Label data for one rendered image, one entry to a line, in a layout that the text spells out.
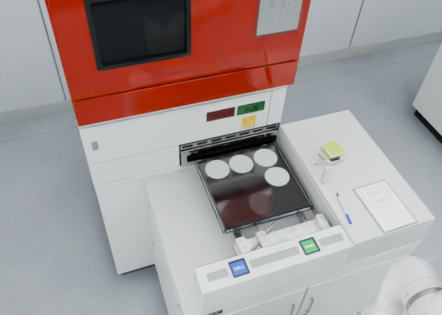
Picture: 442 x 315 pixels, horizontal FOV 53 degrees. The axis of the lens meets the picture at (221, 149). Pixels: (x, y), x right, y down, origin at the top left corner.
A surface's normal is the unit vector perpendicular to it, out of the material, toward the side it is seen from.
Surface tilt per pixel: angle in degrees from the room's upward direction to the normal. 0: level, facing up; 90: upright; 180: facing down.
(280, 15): 90
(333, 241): 0
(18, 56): 90
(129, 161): 90
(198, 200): 0
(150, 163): 90
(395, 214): 0
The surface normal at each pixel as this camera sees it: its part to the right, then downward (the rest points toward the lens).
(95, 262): 0.04, -0.68
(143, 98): 0.33, 0.70
